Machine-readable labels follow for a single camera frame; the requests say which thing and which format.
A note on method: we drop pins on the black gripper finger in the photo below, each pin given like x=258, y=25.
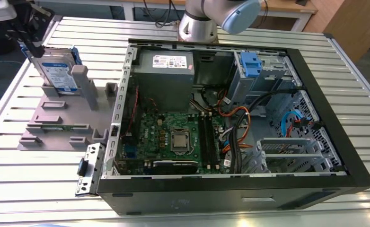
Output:
x=34, y=48

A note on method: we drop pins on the hard disk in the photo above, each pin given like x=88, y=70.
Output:
x=59, y=73

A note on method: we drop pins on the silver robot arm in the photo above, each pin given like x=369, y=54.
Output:
x=198, y=26

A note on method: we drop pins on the metal disk bay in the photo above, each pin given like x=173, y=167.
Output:
x=293, y=155

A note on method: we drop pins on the grey parts rack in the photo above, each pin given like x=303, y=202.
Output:
x=62, y=116

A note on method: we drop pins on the green RAM stick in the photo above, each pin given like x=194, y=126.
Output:
x=66, y=128

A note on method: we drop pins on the grey power supply unit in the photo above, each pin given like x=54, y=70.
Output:
x=163, y=89

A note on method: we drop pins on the metal expansion card retainer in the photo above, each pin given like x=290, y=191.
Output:
x=94, y=153

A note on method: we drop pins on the green motherboard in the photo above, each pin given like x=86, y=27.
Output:
x=151, y=125

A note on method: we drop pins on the CPU socket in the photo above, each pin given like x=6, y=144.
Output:
x=179, y=131

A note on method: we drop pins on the silver CPU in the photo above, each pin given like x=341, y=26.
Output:
x=179, y=142

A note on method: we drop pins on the black graphics card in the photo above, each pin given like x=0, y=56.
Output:
x=175, y=165

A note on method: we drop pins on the blue plastic drive latch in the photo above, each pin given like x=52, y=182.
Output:
x=250, y=63

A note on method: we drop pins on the black RAM slot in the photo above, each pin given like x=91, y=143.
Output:
x=213, y=142

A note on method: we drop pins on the grey metal drive cage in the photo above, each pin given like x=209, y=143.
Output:
x=267, y=78

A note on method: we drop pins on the black PC case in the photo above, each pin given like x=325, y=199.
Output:
x=203, y=196

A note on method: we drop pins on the black power connector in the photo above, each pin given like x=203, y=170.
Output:
x=315, y=124

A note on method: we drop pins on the wooden cabinet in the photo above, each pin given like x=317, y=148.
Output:
x=355, y=23

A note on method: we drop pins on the wooden desk with white frame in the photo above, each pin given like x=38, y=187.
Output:
x=286, y=8

